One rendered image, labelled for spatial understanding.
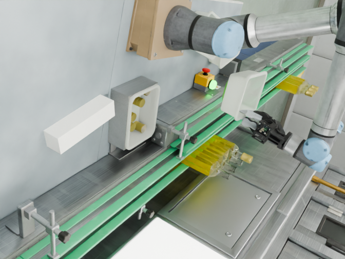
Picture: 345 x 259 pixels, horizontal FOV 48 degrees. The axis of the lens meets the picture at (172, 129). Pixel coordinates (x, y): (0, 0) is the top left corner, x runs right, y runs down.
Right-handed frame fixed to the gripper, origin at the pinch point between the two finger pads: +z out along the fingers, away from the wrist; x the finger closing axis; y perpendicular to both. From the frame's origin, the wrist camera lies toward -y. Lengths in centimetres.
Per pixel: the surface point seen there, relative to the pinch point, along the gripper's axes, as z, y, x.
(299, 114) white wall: 60, -612, 188
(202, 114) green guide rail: 18.1, -8.3, 13.3
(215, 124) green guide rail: 13.9, -17.9, 18.8
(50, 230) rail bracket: 11, 79, 22
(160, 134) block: 22.1, 15.5, 19.2
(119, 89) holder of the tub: 33.3, 35.0, 1.3
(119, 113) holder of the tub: 30.0, 35.9, 9.0
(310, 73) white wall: 76, -599, 106
